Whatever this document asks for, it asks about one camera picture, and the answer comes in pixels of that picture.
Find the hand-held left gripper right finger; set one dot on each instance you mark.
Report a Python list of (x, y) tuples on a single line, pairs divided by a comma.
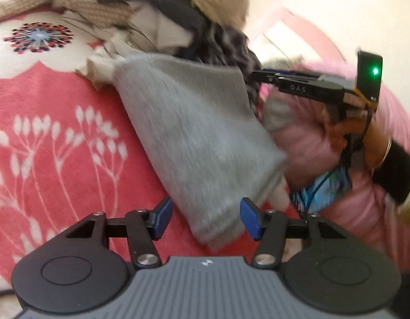
[(248, 217)]

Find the gold bangle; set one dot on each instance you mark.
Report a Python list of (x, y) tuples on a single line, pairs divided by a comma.
[(388, 149)]

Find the pink quilt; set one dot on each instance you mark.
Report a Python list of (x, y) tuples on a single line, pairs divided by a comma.
[(358, 222)]

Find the person's right hand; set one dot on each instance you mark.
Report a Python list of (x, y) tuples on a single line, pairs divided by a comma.
[(349, 128)]

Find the person's right forearm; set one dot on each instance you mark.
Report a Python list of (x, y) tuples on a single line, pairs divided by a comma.
[(394, 169)]

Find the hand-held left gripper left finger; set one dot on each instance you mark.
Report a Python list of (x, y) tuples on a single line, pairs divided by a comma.
[(165, 216)]

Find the dark plaid shirt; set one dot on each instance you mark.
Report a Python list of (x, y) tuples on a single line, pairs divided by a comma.
[(231, 53)]

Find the red floral blanket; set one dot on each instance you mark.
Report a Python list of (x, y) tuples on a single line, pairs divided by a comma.
[(58, 123)]

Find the dark grey garment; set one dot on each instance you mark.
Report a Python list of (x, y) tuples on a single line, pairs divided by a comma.
[(185, 20)]

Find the pink headboard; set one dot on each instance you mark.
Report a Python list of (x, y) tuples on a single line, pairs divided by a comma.
[(291, 26)]

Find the grey hoodie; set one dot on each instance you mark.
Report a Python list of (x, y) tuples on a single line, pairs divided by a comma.
[(198, 139)]

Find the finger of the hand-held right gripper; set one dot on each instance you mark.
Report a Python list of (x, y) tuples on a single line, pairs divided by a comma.
[(274, 74)]

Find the beige knit sweater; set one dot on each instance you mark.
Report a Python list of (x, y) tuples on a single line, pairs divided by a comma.
[(85, 6)]

